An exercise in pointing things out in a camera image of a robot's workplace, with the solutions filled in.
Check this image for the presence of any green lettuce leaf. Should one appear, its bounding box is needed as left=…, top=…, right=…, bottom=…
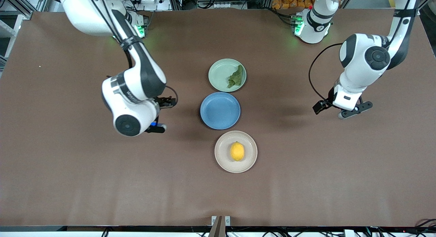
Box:
left=227, top=64, right=244, bottom=89

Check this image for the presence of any yellow lemon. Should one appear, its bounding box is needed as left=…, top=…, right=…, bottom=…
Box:
left=230, top=141, right=245, bottom=162

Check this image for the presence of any blue round plate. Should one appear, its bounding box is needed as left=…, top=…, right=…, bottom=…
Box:
left=200, top=92, right=241, bottom=130

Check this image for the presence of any pale green round plate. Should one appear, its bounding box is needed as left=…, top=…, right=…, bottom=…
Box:
left=208, top=58, right=247, bottom=93

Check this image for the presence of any beige round plate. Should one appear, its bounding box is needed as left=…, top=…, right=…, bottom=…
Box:
left=214, top=130, right=258, bottom=173

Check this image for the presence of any orange snack packets pile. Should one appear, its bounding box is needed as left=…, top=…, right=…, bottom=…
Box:
left=271, top=0, right=315, bottom=10

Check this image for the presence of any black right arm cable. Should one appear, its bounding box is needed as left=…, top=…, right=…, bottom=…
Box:
left=165, top=85, right=178, bottom=102

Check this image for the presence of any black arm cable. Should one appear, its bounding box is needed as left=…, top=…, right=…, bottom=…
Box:
left=309, top=43, right=343, bottom=102
left=165, top=85, right=178, bottom=102

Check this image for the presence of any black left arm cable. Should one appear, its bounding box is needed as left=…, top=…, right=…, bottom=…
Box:
left=309, top=43, right=343, bottom=102

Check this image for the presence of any brown camera post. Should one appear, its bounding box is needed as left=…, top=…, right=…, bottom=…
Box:
left=208, top=216, right=226, bottom=237

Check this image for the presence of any aluminium frame rail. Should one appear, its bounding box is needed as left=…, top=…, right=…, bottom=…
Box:
left=0, top=0, right=34, bottom=77

